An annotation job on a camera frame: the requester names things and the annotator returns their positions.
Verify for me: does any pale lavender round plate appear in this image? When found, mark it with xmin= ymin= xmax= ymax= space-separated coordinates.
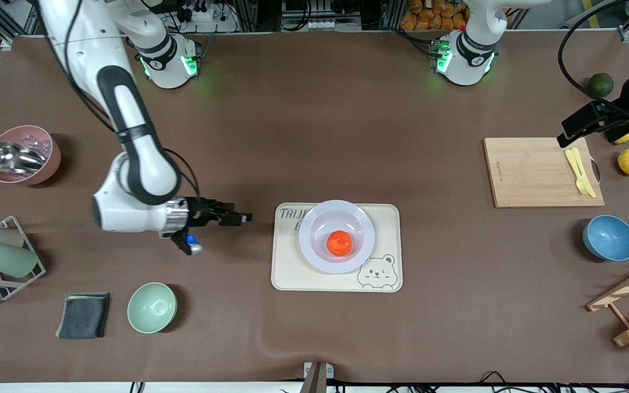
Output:
xmin=298 ymin=200 xmax=375 ymax=274

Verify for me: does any orange fruit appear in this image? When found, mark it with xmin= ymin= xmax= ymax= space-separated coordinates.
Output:
xmin=327 ymin=230 xmax=353 ymax=257

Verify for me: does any yellow plastic fork and knife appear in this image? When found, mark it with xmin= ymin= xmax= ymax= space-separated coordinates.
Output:
xmin=565 ymin=148 xmax=597 ymax=198

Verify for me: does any dark green lime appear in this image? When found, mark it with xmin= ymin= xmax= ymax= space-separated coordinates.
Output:
xmin=589 ymin=73 xmax=614 ymax=98

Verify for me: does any yellow plastic fork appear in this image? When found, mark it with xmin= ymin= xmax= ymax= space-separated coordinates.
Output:
xmin=571 ymin=147 xmax=592 ymax=196

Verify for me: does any bamboo cutting board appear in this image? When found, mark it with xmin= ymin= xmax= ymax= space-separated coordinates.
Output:
xmin=483 ymin=136 xmax=606 ymax=209

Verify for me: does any cream bear print tray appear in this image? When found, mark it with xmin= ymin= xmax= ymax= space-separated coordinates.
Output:
xmin=271 ymin=203 xmax=403 ymax=293

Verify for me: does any blue bowl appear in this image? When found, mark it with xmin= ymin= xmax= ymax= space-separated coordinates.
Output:
xmin=583 ymin=215 xmax=629 ymax=262

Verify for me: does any mint green bowl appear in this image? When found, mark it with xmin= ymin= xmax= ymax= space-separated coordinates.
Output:
xmin=127 ymin=282 xmax=178 ymax=334

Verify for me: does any wooden mug rack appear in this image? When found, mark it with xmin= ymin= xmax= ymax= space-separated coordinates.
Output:
xmin=586 ymin=257 xmax=629 ymax=347

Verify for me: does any dark grey folded cloth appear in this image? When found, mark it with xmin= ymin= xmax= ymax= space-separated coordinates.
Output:
xmin=55 ymin=293 xmax=111 ymax=340

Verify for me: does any pink bowl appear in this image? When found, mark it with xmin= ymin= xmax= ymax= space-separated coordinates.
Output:
xmin=0 ymin=125 xmax=62 ymax=186

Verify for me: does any pile of orange bread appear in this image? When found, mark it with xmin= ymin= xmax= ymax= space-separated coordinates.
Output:
xmin=400 ymin=0 xmax=471 ymax=31

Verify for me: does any white power strip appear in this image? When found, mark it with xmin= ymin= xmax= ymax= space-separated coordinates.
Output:
xmin=179 ymin=0 xmax=240 ymax=33

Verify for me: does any shiny metal scoop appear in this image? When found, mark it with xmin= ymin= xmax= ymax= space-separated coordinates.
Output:
xmin=0 ymin=141 xmax=48 ymax=175

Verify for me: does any mint green cup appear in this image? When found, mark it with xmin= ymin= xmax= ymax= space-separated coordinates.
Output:
xmin=0 ymin=242 xmax=39 ymax=278

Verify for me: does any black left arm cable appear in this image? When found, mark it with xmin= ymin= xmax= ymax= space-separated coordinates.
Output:
xmin=557 ymin=0 xmax=629 ymax=119

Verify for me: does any metal table clamp bracket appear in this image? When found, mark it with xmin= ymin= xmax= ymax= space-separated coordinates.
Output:
xmin=300 ymin=361 xmax=335 ymax=393

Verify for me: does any grey wire cup rack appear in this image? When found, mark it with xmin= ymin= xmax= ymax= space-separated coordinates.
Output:
xmin=0 ymin=216 xmax=46 ymax=301

